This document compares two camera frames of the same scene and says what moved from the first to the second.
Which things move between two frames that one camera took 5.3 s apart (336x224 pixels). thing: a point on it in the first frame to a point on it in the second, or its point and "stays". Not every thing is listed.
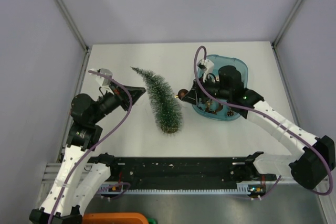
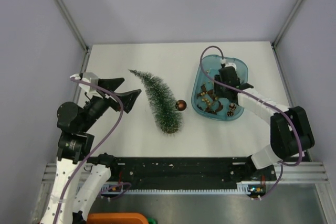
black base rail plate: (207, 169) stays
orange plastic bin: (114, 218) stays
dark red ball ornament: (181, 93) to (180, 105)
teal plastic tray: (210, 108) stays
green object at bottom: (151, 220) stays
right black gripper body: (212, 88) to (219, 90)
